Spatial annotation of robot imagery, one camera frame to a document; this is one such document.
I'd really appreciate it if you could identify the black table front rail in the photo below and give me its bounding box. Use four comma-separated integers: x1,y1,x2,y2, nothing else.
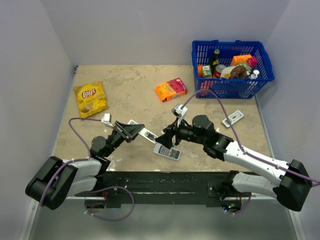
44,170,278,208

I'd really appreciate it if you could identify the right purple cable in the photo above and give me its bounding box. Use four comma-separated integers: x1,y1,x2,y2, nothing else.
182,89,320,216

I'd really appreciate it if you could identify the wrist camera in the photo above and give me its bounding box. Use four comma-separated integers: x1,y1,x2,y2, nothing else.
101,113,114,129
171,103,188,127

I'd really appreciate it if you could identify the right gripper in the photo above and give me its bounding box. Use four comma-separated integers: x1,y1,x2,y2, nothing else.
155,116,206,149

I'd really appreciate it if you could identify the orange pink box in basket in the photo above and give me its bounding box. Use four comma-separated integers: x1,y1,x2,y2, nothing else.
230,54,258,71

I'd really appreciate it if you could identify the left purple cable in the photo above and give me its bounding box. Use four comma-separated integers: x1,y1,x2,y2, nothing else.
39,117,103,207

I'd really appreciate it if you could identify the orange pink sponge box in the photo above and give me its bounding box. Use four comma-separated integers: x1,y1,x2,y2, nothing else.
154,77,188,103

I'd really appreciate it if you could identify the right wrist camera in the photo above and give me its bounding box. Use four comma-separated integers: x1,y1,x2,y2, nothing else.
171,103,188,127

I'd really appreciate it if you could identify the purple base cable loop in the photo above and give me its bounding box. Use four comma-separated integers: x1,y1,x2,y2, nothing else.
84,184,136,222

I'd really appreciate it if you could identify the blue plastic basket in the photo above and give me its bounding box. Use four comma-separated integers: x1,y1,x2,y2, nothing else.
191,40,275,99

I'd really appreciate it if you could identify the grey-faced remote control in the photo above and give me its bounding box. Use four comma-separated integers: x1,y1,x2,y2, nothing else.
153,143,181,161

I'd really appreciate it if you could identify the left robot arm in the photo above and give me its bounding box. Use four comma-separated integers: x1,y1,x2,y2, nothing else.
25,121,145,210

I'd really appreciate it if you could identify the yellow Lays chips bag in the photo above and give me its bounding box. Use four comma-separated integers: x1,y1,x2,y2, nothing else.
73,80,109,118

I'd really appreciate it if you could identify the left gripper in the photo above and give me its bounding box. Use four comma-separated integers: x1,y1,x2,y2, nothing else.
103,120,145,158

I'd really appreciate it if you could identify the green yellow carton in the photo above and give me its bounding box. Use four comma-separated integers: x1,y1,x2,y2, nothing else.
201,65,212,78

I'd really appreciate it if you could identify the black battery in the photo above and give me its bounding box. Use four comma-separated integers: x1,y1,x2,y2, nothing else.
146,133,157,141

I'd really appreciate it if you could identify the white long remote control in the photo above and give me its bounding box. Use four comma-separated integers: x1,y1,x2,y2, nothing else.
138,127,158,144

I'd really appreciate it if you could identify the dark glass bottle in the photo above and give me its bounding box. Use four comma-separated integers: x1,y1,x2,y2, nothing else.
208,48,220,74

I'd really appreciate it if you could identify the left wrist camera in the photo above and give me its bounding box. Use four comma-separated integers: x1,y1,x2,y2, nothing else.
101,113,114,129

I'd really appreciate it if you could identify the small white remote control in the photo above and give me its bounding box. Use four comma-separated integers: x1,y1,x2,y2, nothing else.
222,110,245,128

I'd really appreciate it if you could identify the brown snack packet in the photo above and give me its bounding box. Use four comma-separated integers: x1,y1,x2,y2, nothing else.
220,65,250,79

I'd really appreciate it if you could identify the white bottle cap item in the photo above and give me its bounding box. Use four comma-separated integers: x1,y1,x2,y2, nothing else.
250,69,260,80

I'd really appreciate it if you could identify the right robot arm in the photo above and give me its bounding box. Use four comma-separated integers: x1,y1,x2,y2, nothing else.
155,115,313,212

